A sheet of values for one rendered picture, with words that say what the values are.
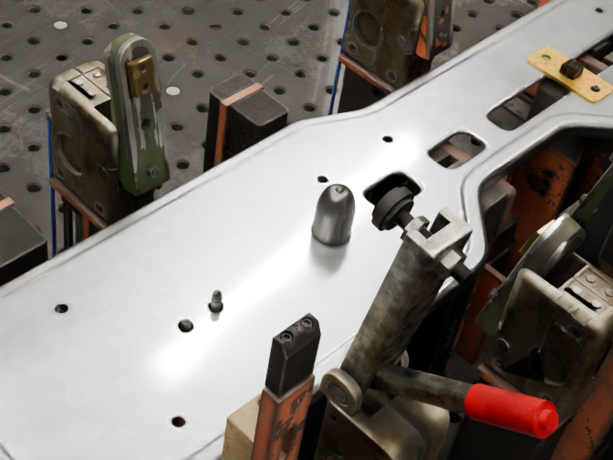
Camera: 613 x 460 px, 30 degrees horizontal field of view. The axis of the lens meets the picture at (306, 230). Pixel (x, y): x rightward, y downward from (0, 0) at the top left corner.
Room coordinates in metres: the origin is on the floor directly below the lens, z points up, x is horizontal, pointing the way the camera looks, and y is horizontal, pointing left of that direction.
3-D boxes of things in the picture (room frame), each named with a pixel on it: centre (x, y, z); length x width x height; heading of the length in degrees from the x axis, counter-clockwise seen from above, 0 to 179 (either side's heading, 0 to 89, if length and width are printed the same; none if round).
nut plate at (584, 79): (0.93, -0.23, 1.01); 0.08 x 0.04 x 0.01; 52
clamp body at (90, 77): (0.73, 0.19, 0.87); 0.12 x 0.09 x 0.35; 53
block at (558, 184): (0.92, -0.24, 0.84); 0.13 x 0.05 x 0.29; 53
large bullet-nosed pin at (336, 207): (0.66, -0.02, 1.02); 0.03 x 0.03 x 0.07
